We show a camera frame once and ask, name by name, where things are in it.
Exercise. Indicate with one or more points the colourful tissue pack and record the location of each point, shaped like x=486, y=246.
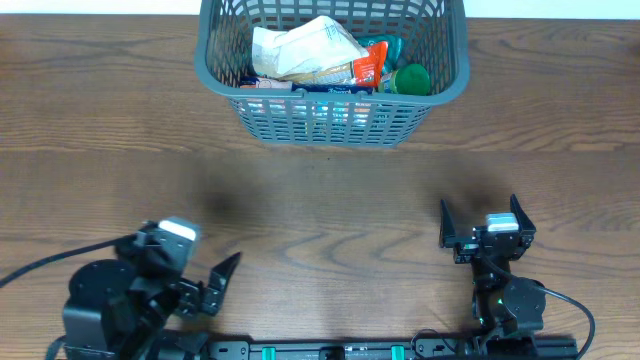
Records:
x=266, y=83

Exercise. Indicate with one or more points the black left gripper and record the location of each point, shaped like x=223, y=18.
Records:
x=187, y=291

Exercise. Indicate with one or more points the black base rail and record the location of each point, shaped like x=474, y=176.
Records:
x=424, y=345

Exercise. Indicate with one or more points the beige grain bag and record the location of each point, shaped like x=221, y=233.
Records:
x=318, y=45

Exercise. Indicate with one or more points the green lid jar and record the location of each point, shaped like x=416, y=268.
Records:
x=412, y=79

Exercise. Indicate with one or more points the orange spaghetti packet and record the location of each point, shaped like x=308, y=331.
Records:
x=365, y=71

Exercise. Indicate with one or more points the green Nescafe coffee bag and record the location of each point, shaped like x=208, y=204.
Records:
x=394, y=50

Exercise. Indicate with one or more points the grey plastic basket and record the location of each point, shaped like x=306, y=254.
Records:
x=435, y=35

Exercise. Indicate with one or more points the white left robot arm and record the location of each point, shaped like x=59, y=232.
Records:
x=118, y=309

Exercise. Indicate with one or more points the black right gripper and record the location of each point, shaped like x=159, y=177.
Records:
x=470, y=248

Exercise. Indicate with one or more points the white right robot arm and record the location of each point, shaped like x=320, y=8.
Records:
x=506, y=305

